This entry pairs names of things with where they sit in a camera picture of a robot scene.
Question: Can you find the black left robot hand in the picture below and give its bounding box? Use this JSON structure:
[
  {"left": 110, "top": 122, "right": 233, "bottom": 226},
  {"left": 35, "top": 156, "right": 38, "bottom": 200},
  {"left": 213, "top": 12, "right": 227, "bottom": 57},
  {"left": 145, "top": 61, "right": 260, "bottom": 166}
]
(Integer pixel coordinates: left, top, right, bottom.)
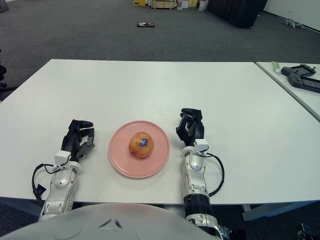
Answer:
[{"left": 61, "top": 118, "right": 97, "bottom": 161}]

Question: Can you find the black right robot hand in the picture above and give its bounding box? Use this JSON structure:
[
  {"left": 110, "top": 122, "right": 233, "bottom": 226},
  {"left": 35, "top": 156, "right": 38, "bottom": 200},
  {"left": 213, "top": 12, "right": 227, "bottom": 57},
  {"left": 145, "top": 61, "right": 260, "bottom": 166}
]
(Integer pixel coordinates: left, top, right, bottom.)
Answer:
[{"left": 175, "top": 107, "right": 205, "bottom": 148}]

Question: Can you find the pink round plate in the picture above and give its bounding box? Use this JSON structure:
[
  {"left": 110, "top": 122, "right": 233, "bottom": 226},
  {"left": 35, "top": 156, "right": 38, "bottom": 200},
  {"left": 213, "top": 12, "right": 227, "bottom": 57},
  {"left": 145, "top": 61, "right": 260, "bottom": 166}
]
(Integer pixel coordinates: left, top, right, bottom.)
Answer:
[{"left": 108, "top": 120, "right": 171, "bottom": 179}]

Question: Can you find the red yellow apple with sticker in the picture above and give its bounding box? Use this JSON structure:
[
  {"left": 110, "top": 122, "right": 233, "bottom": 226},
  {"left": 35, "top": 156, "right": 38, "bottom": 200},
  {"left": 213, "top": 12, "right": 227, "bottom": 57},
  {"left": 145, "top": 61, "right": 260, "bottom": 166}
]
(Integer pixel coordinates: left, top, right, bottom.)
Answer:
[{"left": 128, "top": 131, "right": 155, "bottom": 159}]

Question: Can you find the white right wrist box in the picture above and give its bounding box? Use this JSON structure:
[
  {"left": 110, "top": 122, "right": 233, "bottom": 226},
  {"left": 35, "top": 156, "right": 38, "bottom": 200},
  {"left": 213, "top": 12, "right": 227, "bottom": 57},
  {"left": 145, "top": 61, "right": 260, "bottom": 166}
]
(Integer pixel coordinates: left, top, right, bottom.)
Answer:
[{"left": 194, "top": 139, "right": 210, "bottom": 154}]

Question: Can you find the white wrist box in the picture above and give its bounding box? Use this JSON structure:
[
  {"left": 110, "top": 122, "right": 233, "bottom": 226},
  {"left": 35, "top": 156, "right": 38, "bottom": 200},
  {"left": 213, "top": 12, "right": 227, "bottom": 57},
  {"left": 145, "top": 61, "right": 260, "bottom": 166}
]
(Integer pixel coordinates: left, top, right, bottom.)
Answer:
[
  {"left": 54, "top": 149, "right": 71, "bottom": 164},
  {"left": 194, "top": 139, "right": 210, "bottom": 154}
]

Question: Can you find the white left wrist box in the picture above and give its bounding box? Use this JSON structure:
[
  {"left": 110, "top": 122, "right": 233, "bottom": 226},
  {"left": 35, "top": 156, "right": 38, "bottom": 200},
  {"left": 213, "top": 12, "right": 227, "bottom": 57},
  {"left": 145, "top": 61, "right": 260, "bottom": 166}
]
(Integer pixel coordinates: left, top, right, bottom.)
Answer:
[{"left": 54, "top": 149, "right": 71, "bottom": 164}]

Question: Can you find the grey robot torso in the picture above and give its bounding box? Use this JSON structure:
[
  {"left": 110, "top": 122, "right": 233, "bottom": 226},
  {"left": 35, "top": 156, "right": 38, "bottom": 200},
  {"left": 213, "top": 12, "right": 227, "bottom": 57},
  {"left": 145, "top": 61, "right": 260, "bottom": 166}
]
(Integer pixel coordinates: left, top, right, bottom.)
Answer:
[{"left": 0, "top": 202, "right": 216, "bottom": 240}]

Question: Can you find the black office chair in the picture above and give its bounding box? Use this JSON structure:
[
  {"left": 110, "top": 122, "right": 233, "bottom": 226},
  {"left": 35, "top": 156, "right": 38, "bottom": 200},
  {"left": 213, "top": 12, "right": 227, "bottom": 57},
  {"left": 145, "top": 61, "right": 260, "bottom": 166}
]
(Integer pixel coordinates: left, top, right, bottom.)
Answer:
[{"left": 0, "top": 48, "right": 17, "bottom": 101}]

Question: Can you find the black handheld controller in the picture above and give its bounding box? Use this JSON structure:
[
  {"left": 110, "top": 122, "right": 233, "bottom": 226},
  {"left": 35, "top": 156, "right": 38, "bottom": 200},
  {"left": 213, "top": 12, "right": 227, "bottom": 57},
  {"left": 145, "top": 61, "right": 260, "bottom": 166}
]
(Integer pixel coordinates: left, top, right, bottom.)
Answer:
[
  {"left": 280, "top": 64, "right": 316, "bottom": 78},
  {"left": 287, "top": 74, "right": 320, "bottom": 94}
]

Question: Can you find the black curtain partition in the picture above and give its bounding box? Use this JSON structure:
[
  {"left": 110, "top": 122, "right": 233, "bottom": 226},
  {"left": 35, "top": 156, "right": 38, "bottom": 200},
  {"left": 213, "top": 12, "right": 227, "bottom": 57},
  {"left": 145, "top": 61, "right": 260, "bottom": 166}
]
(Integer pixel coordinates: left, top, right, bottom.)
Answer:
[{"left": 206, "top": 0, "right": 269, "bottom": 29}]

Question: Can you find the wooden crate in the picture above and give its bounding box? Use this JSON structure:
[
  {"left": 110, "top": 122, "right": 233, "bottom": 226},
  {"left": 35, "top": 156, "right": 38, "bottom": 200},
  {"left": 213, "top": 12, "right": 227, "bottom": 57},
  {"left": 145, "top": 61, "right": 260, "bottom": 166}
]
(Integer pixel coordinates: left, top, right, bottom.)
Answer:
[{"left": 149, "top": 0, "right": 179, "bottom": 10}]

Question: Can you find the grey robot dog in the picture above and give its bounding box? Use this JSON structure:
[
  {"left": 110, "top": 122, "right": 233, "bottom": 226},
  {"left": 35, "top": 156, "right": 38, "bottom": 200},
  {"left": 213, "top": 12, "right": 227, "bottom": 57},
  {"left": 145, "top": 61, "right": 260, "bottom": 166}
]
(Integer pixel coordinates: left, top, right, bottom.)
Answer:
[{"left": 283, "top": 18, "right": 305, "bottom": 29}]

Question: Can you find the black wheeled base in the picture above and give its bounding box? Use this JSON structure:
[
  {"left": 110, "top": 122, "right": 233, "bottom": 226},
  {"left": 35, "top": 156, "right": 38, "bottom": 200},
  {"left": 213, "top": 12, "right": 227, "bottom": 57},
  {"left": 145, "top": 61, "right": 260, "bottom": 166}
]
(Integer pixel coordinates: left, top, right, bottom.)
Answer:
[{"left": 297, "top": 223, "right": 320, "bottom": 240}]

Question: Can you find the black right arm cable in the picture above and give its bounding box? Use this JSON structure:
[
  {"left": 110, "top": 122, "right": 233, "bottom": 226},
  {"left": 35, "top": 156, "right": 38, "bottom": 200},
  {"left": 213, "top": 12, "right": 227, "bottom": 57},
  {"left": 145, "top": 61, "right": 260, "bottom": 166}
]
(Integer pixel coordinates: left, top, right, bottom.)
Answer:
[{"left": 202, "top": 152, "right": 225, "bottom": 198}]

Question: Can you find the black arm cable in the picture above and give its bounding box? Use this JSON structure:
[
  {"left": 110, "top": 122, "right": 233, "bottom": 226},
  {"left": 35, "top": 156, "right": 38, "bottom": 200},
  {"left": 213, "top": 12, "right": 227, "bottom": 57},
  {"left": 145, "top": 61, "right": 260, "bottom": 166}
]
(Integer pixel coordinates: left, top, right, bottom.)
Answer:
[
  {"left": 31, "top": 161, "right": 61, "bottom": 201},
  {"left": 202, "top": 152, "right": 225, "bottom": 198}
]

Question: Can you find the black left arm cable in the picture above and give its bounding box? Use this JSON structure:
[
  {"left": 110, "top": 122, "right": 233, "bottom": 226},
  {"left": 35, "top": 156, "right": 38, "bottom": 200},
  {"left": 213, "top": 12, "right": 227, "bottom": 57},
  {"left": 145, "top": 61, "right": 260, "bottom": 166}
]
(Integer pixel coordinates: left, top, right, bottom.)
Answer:
[{"left": 31, "top": 161, "right": 61, "bottom": 201}]

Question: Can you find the blue grey table frame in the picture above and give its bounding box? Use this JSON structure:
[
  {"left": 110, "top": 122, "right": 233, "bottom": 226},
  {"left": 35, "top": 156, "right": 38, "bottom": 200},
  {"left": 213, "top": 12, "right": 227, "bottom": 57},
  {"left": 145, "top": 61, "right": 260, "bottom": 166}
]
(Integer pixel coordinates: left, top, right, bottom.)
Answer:
[{"left": 0, "top": 196, "right": 320, "bottom": 221}]

